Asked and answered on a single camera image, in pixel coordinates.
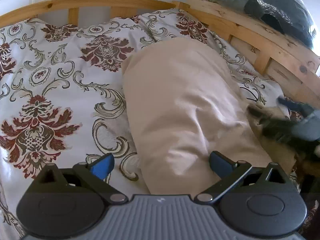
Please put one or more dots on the grey plastic storage bag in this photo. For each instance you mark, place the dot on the grey plastic storage bag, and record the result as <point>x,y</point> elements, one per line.
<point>289,17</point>

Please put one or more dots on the beige hooded garment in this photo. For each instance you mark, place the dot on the beige hooded garment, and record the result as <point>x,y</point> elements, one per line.
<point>182,104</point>

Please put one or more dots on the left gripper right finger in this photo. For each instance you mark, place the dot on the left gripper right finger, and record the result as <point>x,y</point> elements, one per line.
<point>255,201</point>

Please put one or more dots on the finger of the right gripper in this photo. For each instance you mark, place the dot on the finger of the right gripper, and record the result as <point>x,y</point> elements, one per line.
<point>259,114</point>
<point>303,108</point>

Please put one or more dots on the floral white bed cover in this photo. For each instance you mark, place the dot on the floral white bed cover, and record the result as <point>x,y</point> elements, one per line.
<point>62,103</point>

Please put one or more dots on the wooden bed frame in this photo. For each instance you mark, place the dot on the wooden bed frame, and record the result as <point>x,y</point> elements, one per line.
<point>271,53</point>

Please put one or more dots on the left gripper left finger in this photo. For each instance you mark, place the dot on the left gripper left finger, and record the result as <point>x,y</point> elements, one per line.
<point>68,202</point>

